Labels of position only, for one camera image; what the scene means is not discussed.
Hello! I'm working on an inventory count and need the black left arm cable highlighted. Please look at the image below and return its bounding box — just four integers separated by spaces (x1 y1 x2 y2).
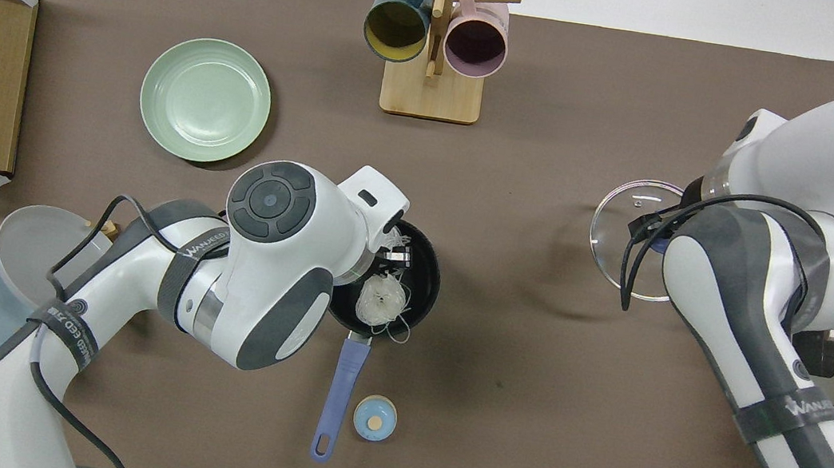
16 184 185 468

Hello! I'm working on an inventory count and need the light blue call bell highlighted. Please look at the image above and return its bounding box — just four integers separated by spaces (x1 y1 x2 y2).
351 392 401 445

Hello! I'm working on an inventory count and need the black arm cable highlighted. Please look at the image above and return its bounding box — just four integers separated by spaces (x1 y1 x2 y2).
616 179 828 335
16 184 185 468

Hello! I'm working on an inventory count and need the grey plate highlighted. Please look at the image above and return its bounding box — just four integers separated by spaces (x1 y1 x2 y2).
0 200 118 319

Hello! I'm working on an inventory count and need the brown table mat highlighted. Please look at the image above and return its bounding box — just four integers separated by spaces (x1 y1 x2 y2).
0 0 834 468

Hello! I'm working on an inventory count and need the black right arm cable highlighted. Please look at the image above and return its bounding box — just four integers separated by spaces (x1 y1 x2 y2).
616 179 828 335

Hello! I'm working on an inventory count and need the light green plate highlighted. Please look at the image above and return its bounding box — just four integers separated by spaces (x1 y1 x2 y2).
133 30 279 171

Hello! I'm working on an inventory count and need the pink mug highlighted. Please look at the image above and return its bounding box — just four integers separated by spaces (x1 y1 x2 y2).
440 0 514 82

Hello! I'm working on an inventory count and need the dark teal mug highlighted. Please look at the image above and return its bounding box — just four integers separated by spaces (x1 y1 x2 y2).
359 0 434 66

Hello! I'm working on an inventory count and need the wooden mug tree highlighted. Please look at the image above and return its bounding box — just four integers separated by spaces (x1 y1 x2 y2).
351 0 522 129

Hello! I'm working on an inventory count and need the glass lid with blue knob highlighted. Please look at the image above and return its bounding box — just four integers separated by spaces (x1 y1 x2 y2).
582 173 695 306

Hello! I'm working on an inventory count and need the wooden plate rack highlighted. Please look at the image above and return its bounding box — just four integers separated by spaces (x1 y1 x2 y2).
0 206 122 407

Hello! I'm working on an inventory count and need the dark blue saucepan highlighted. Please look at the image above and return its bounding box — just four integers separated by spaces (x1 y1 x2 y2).
309 212 449 468

